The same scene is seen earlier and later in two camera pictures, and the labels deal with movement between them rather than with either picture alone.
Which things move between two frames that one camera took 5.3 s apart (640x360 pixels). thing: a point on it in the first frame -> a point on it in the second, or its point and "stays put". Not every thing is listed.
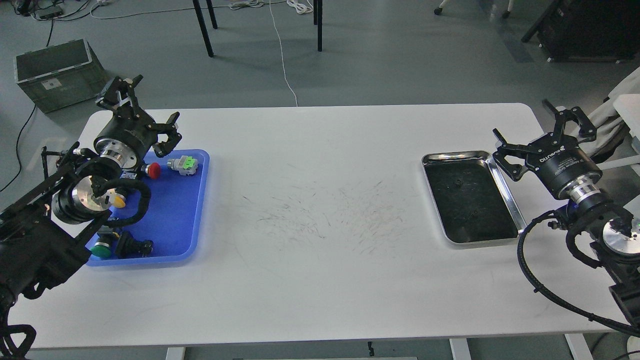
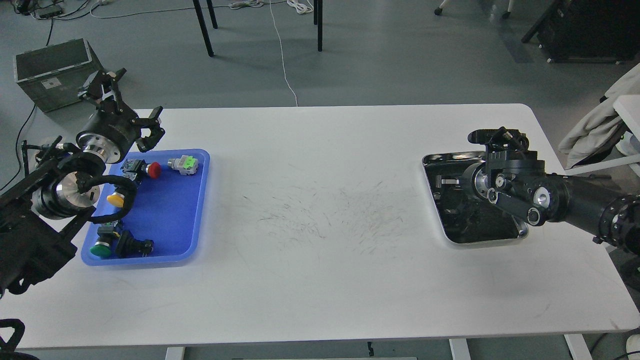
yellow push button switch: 119,201 stays put
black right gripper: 561,162 -> 475,180
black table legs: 318,10 stays put
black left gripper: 126,138 -> 111,134
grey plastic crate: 61,76 stays put
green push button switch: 102,247 stays put
